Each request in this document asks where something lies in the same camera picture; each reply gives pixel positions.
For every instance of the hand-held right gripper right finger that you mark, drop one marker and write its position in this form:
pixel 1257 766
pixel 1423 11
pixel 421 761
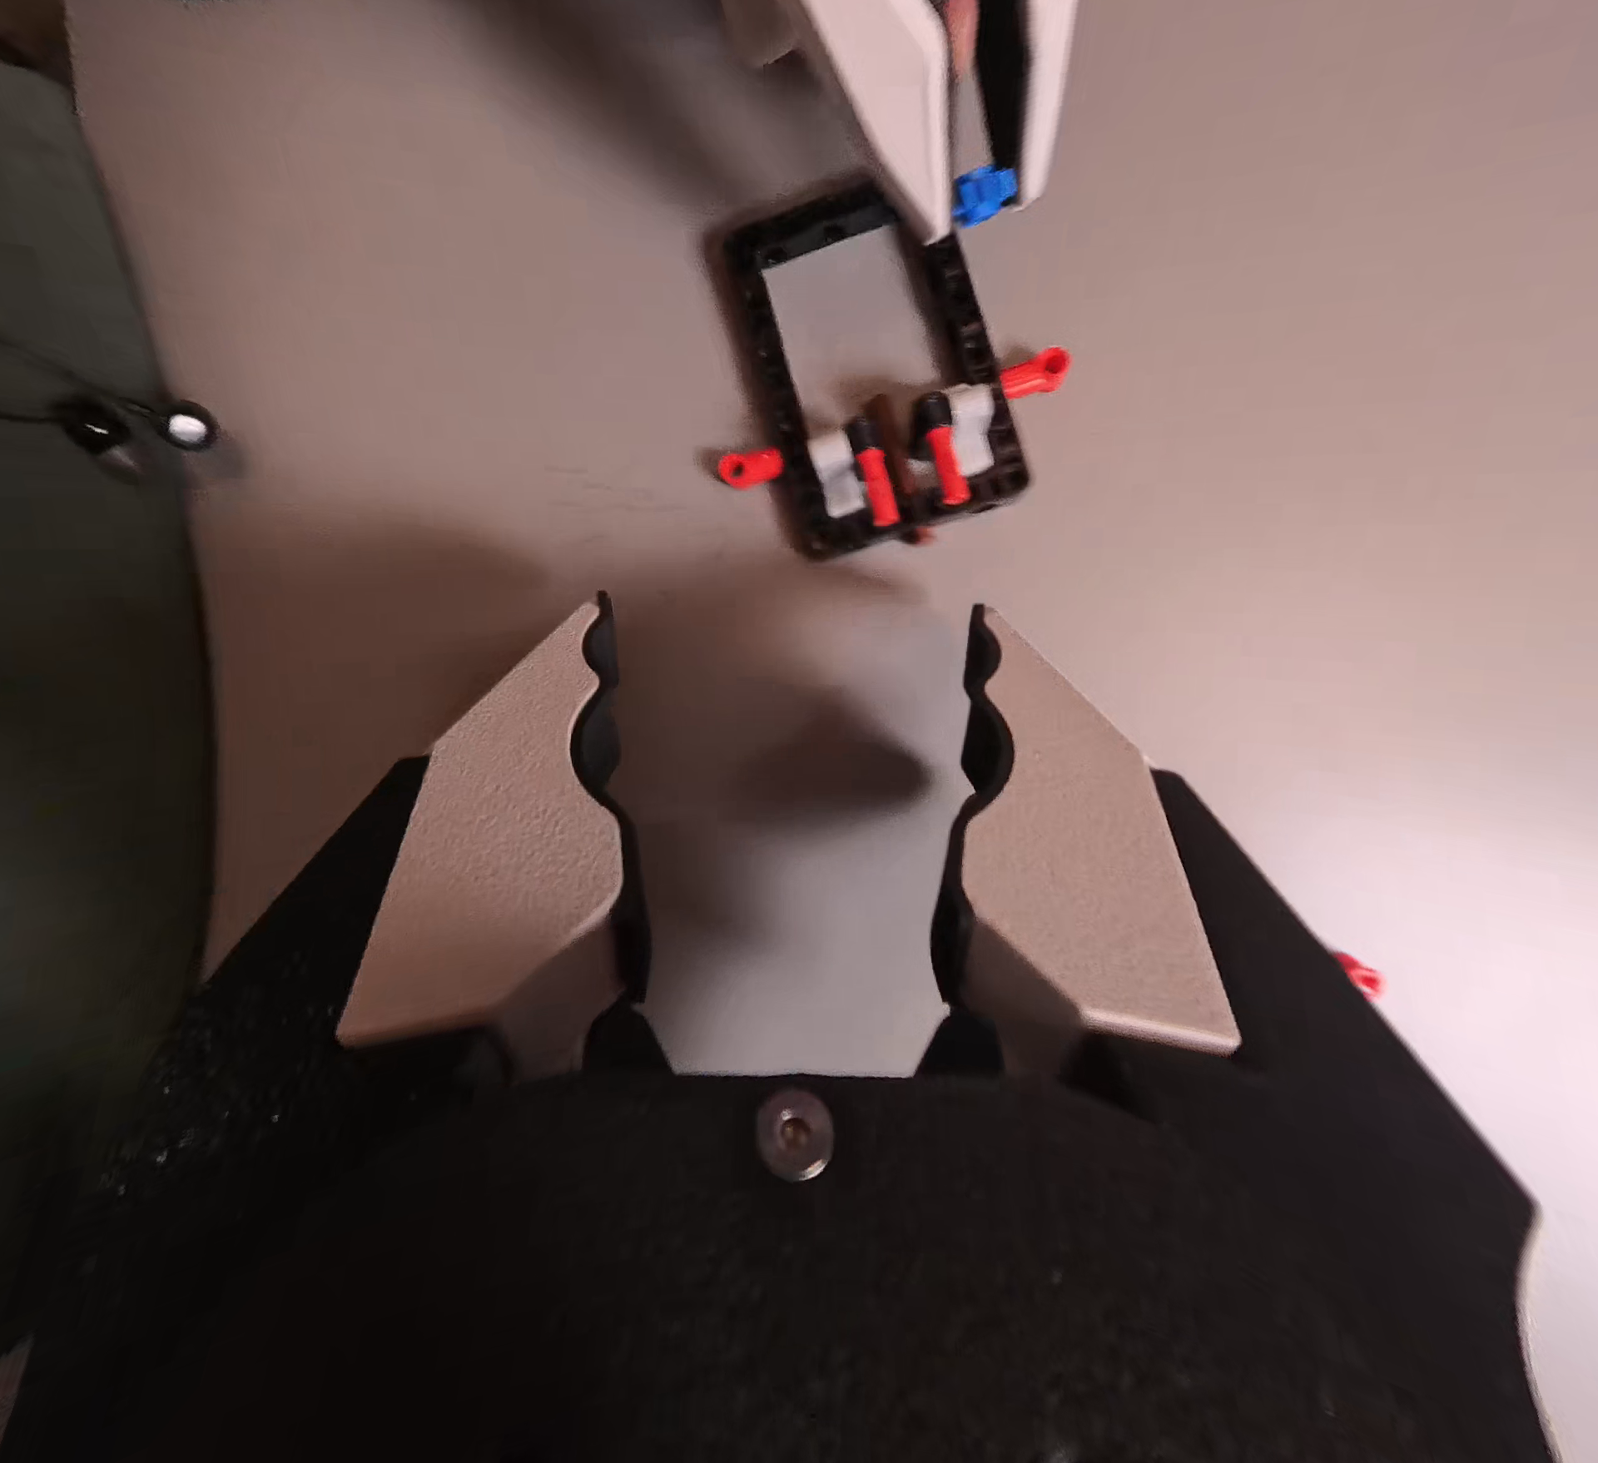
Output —
pixel 1086 876

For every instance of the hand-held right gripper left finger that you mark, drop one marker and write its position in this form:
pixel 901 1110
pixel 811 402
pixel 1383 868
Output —
pixel 498 865

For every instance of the blue lego gear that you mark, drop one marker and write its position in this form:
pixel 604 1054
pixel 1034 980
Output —
pixel 985 197

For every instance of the black lego frame assembly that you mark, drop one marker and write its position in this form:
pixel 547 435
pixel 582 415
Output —
pixel 764 365

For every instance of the loose red lego pin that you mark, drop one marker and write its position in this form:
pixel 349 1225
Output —
pixel 1358 974

